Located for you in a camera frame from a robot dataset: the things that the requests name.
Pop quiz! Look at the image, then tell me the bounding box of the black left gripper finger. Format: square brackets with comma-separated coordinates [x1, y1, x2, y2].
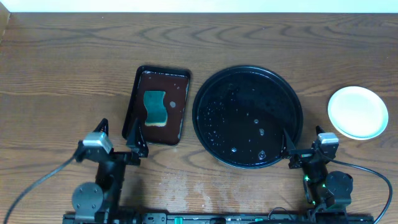
[93, 118, 109, 136]
[126, 118, 149, 157]

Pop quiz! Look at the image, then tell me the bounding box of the green and yellow sponge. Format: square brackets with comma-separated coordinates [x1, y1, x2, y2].
[144, 90, 168, 127]

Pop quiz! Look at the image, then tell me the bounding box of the mint green plate with stain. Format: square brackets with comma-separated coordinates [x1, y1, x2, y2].
[327, 86, 389, 141]

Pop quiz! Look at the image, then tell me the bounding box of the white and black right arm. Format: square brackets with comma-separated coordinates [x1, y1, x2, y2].
[281, 126, 353, 212]

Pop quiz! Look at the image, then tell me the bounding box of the black rectangular water tray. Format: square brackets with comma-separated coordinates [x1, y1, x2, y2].
[122, 65, 190, 146]

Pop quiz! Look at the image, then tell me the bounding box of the round black tray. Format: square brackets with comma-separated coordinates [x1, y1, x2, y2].
[192, 65, 303, 169]

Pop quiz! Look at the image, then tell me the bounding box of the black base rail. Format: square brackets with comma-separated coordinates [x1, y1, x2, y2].
[62, 207, 374, 224]

